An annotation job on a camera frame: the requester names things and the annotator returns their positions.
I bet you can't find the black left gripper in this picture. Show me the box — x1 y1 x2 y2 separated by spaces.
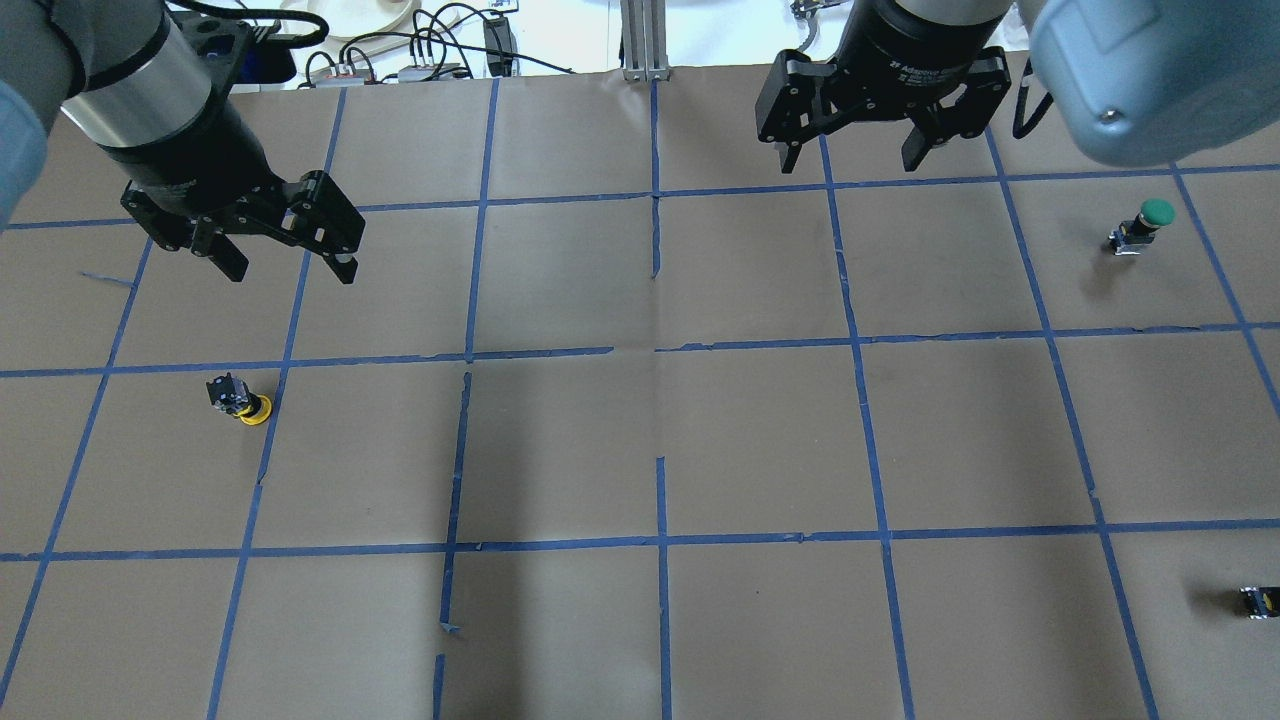
122 150 366 284

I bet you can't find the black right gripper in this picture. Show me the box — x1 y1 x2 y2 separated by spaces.
756 47 1011 174

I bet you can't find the yellow push button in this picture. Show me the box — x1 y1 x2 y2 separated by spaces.
205 373 273 427

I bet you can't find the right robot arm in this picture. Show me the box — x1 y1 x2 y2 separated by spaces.
755 1 1279 173

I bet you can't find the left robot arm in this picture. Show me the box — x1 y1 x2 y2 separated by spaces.
1 1 366 284

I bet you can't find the green push button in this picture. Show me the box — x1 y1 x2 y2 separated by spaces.
1108 199 1178 258

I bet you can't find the black button at edge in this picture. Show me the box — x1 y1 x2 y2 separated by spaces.
1239 585 1280 620

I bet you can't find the black power adapter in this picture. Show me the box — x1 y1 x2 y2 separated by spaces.
483 13 517 77

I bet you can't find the aluminium frame post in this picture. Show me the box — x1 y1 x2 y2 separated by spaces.
620 0 671 83

